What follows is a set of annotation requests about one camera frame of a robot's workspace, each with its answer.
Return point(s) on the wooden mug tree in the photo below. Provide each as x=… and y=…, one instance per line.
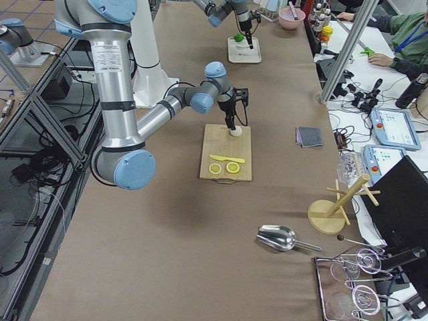
x=330, y=218

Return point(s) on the aluminium frame post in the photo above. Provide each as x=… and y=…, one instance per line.
x=354, y=35

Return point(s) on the wooden cutting board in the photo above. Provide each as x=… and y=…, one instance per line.
x=217, y=140

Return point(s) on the lemon slice near knife handle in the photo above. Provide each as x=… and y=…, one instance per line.
x=232, y=167

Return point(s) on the black water bottle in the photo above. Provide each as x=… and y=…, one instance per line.
x=413, y=90

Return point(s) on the white rabbit tray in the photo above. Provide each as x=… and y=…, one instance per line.
x=252, y=56

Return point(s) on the yellow plastic knife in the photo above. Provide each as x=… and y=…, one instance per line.
x=227, y=158

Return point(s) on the white steamed bun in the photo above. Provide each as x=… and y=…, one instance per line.
x=236, y=132

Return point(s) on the person in green jacket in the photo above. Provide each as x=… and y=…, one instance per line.
x=409, y=43

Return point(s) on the glass rack tray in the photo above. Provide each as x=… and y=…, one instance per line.
x=346, y=285

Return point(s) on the metal tube in pink bowl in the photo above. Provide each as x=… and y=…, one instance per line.
x=293, y=10

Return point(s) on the green lime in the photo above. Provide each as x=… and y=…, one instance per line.
x=238, y=37

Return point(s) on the lemon slice near knife tip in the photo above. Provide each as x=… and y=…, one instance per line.
x=215, y=168

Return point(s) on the folded grey cloth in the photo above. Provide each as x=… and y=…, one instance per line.
x=308, y=136

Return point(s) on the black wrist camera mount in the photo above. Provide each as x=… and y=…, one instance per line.
x=241, y=95
x=255, y=16

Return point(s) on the white camera mast base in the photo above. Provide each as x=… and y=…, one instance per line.
x=150, y=80

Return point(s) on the black monitor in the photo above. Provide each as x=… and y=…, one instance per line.
x=401, y=219

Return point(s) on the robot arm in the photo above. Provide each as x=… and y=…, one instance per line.
x=122, y=158
x=243, y=15

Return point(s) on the metal scoop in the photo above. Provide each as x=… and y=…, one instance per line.
x=282, y=238

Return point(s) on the pink bowl with ice cubes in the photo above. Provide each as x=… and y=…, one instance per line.
x=286, y=18

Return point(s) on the white wire cup rack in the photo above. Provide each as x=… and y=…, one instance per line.
x=269, y=9

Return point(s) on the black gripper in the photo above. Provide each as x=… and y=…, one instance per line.
x=225, y=107
x=244, y=23

